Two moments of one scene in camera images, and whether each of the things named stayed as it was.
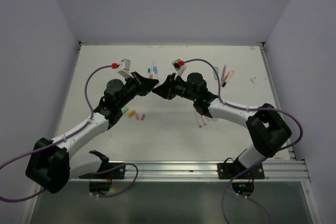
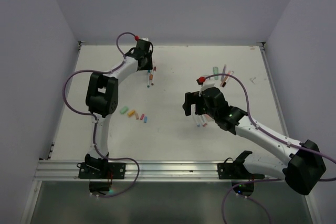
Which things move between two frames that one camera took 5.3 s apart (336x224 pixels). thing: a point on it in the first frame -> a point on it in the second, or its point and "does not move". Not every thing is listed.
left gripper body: (133, 87) -> (148, 64)
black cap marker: (227, 77) does not move
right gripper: (166, 91) -> (190, 98)
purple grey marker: (224, 67) does not move
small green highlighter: (214, 73) does not move
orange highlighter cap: (130, 113) does not move
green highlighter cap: (125, 109) does not move
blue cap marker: (156, 73) -> (205, 124)
